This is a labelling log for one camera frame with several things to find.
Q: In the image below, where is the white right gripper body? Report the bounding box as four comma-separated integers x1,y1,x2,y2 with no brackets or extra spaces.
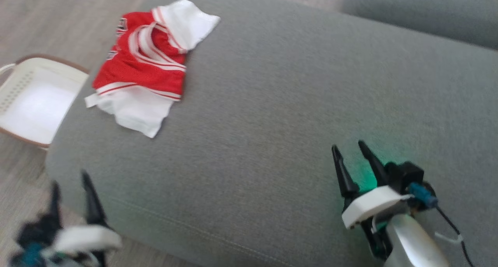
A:
342,185,413,260

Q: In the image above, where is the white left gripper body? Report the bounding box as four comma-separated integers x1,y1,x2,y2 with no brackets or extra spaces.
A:
42,225,123,267

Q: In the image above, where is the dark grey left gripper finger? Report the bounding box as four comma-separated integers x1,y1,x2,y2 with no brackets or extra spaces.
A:
49,181,63,219
81,171,107,227

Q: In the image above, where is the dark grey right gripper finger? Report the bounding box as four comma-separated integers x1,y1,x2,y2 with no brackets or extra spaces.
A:
358,140,390,188
331,144,360,200

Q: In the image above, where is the red white striped numbered jersey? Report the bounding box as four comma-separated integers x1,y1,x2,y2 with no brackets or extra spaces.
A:
85,0,221,139

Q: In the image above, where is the white plastic laundry basket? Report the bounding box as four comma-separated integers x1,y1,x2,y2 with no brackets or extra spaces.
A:
0,54,90,149

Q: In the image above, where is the grey sofa seat cushion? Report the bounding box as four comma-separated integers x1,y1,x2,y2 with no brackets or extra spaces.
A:
45,0,498,267

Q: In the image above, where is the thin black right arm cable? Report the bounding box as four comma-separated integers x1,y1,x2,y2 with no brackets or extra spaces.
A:
435,206,474,267

